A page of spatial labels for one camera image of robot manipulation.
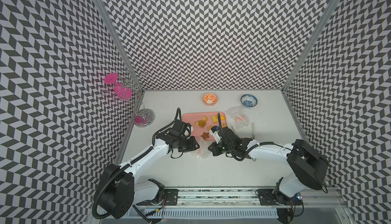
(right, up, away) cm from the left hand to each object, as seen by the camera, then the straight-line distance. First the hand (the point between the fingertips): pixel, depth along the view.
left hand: (197, 148), depth 81 cm
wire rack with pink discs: (-38, +33, -2) cm, 50 cm away
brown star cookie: (+4, +4, +11) cm, 13 cm away
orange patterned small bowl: (+8, +27, +30) cm, 41 cm away
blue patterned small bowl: (+36, +26, +28) cm, 52 cm away
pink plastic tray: (+2, +12, +18) cm, 22 cm away
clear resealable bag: (+3, -4, +6) cm, 8 cm away
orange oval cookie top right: (+16, +14, +22) cm, 31 cm away
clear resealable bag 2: (+28, +15, +21) cm, 38 cm away
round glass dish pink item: (-37, +14, +21) cm, 45 cm away
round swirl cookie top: (+4, +14, +21) cm, 26 cm away
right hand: (+7, -2, +3) cm, 8 cm away
